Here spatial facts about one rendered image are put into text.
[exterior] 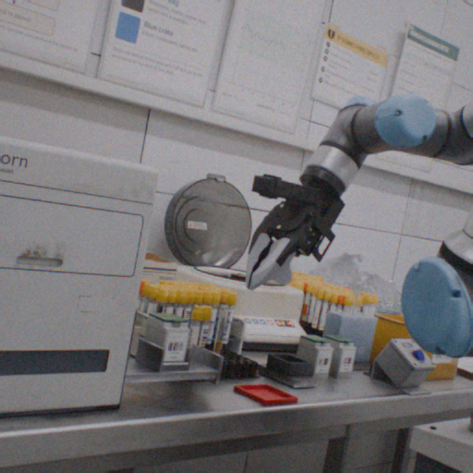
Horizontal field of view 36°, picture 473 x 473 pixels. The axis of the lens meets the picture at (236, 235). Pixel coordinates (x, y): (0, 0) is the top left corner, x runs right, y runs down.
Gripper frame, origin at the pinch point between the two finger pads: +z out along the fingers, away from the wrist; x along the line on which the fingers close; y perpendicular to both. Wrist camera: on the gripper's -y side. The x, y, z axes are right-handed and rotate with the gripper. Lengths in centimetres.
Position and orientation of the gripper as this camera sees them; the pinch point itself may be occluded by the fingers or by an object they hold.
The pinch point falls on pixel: (250, 279)
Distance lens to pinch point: 107.1
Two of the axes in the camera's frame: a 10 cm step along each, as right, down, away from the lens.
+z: -5.2, 8.0, -3.0
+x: -6.6, -1.6, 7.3
